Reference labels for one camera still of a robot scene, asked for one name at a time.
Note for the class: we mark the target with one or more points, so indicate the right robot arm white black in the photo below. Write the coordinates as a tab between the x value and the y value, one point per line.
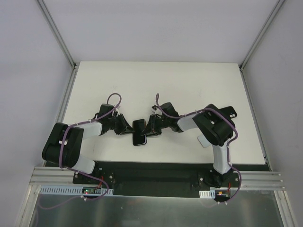
217	129

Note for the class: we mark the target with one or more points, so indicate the white cable duct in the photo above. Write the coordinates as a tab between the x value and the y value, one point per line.
75	190
207	194

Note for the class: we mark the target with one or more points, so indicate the black phone case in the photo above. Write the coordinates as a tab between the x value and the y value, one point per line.
139	144
229	111

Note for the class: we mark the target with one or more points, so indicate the left white cable duct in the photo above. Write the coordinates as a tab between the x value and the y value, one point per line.
75	190

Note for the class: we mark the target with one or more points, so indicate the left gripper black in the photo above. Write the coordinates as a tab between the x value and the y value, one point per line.
120	124

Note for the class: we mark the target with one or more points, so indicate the light blue phone face-down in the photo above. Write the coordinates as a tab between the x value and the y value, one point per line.
203	141

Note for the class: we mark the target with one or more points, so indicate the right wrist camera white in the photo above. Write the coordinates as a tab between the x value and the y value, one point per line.
154	109

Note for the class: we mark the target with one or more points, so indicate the left aluminium frame post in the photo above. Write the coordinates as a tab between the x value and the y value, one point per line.
56	33

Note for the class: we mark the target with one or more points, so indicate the right aluminium frame post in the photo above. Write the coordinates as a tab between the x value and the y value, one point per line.
273	14

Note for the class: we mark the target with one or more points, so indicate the aluminium frame post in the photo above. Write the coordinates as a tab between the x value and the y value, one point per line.
273	14
56	33

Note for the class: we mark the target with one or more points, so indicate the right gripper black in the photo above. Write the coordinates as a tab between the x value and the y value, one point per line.
154	125

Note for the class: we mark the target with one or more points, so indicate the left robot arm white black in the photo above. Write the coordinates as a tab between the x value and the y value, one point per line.
64	144

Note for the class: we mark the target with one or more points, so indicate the right white cable duct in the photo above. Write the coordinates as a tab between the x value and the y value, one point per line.
207	194

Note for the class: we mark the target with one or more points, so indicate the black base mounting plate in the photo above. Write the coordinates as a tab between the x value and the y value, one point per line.
181	190

